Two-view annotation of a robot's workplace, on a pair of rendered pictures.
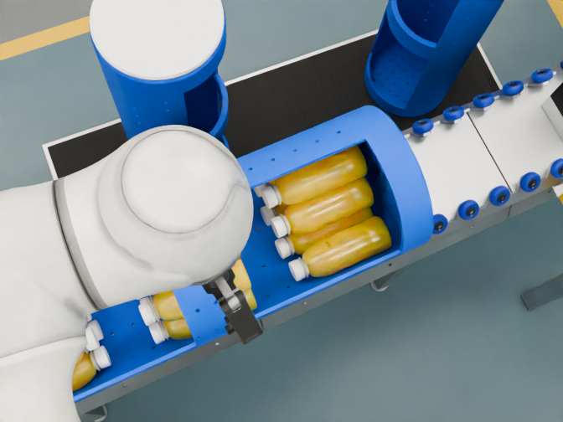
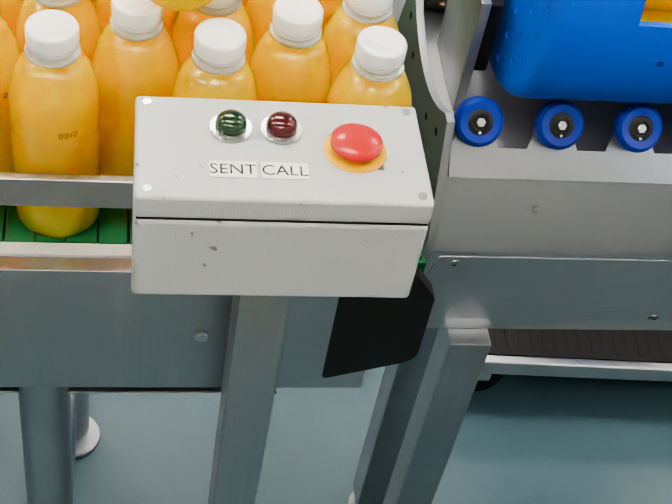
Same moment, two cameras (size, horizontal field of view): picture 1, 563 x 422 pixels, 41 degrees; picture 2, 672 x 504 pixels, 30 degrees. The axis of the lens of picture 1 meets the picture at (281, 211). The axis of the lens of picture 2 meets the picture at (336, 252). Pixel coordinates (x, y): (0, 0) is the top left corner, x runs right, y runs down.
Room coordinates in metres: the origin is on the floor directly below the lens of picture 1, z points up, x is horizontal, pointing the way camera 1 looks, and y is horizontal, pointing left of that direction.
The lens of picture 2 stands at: (-0.93, 0.25, 1.69)
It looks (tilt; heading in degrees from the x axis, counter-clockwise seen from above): 47 degrees down; 22
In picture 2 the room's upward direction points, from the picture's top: 12 degrees clockwise
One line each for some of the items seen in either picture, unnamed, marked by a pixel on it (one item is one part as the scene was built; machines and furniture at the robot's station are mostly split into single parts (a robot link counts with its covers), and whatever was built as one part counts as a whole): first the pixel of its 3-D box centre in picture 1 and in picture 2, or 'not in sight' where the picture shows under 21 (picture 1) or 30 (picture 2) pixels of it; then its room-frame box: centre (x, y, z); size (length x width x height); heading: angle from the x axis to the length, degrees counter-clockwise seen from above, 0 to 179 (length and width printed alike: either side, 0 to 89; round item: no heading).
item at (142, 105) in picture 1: (174, 106); not in sight; (0.77, 0.33, 0.59); 0.28 x 0.28 x 0.88
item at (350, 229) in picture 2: not in sight; (275, 198); (-0.37, 0.53, 1.05); 0.20 x 0.10 x 0.10; 126
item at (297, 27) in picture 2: not in sight; (297, 17); (-0.22, 0.60, 1.09); 0.04 x 0.04 x 0.02
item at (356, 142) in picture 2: not in sight; (356, 144); (-0.34, 0.49, 1.11); 0.04 x 0.04 x 0.01
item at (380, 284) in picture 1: (398, 262); not in sight; (0.55, -0.36, 0.31); 0.06 x 0.06 x 0.63; 36
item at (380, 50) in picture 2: not in sight; (380, 50); (-0.21, 0.53, 1.09); 0.04 x 0.04 x 0.02
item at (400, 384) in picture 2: not in sight; (401, 389); (0.08, 0.52, 0.31); 0.06 x 0.06 x 0.63; 36
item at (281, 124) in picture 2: not in sight; (282, 124); (-0.35, 0.54, 1.11); 0.02 x 0.02 x 0.01
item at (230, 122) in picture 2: not in sight; (231, 122); (-0.37, 0.57, 1.11); 0.02 x 0.02 x 0.01
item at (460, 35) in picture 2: not in sight; (470, 25); (-0.01, 0.53, 0.99); 0.10 x 0.02 x 0.12; 36
